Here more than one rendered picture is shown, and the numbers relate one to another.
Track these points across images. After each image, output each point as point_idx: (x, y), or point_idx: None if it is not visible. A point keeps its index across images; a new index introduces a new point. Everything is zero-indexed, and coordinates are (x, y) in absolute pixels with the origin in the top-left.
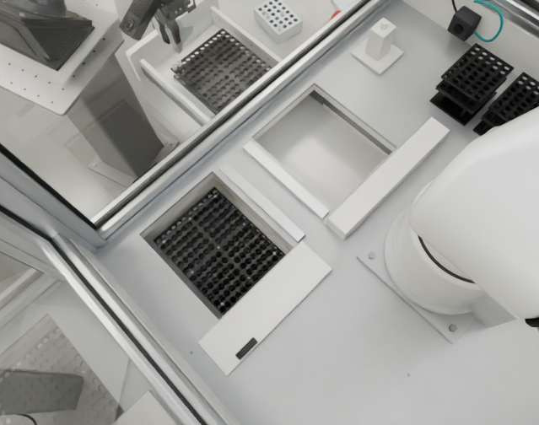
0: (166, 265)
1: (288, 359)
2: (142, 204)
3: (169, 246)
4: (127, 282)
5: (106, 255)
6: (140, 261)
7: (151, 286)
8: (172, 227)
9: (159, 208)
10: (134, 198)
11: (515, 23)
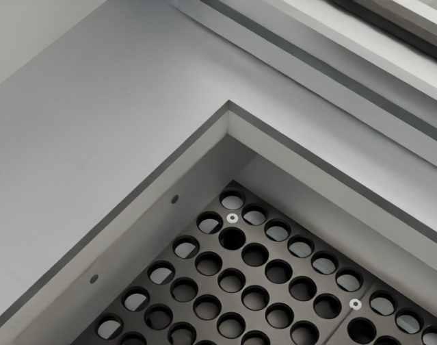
0: (94, 221)
1: None
2: (348, 64)
3: (212, 241)
4: (21, 96)
5: (128, 15)
6: (107, 123)
7: None
8: (327, 267)
9: (358, 153)
10: (364, 20)
11: None
